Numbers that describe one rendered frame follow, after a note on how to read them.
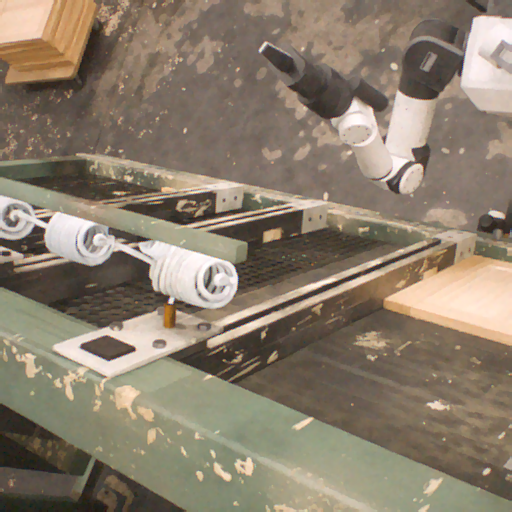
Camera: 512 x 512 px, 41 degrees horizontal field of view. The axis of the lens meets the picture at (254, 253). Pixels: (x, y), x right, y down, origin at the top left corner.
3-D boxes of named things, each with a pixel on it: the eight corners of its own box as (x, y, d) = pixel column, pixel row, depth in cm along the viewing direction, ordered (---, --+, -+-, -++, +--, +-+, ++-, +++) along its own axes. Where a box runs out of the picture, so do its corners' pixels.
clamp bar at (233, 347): (480, 263, 169) (496, 166, 162) (109, 460, 76) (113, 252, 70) (441, 254, 175) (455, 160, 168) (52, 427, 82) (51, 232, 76)
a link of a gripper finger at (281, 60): (268, 39, 123) (291, 56, 127) (257, 54, 124) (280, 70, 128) (271, 43, 122) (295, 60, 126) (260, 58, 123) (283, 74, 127)
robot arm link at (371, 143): (327, 86, 142) (346, 124, 153) (333, 119, 137) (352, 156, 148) (358, 75, 140) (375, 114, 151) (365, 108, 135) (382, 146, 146)
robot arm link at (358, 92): (306, 88, 140) (341, 113, 147) (313, 128, 135) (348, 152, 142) (350, 56, 134) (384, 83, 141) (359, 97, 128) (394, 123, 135)
